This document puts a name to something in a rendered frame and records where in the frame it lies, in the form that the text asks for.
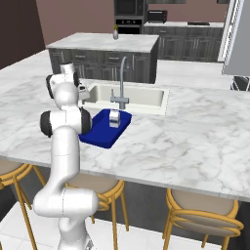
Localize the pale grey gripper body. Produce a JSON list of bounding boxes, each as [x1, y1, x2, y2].
[[77, 84, 91, 106]]

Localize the blue tray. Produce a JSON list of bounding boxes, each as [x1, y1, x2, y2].
[[77, 108, 133, 150]]

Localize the grey metal tap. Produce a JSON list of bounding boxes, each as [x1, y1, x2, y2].
[[109, 56, 131, 111]]

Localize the white grey carton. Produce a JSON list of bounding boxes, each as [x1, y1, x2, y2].
[[108, 109, 121, 129]]

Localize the dark grey kitchen island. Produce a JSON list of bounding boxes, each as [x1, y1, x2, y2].
[[46, 31, 161, 85]]

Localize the cream sink basin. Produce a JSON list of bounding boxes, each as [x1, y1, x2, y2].
[[82, 81, 171, 117]]

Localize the small grey vase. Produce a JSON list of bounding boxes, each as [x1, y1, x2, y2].
[[112, 23, 120, 41]]

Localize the wooden stool with beige seat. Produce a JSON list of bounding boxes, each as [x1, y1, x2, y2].
[[64, 173, 130, 250], [162, 187, 245, 250], [0, 158, 47, 250]]

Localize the black toaster oven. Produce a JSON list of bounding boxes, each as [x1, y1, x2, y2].
[[146, 9, 169, 24]]

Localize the dark grey cupboard run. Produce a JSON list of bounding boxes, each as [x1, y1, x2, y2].
[[143, 21, 227, 63]]

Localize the black hob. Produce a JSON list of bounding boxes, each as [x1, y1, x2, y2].
[[187, 21, 211, 27]]

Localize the black wall oven stack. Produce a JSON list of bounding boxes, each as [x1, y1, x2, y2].
[[113, 0, 146, 35]]

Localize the dark wall cupboards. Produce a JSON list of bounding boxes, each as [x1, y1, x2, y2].
[[146, 0, 188, 5]]

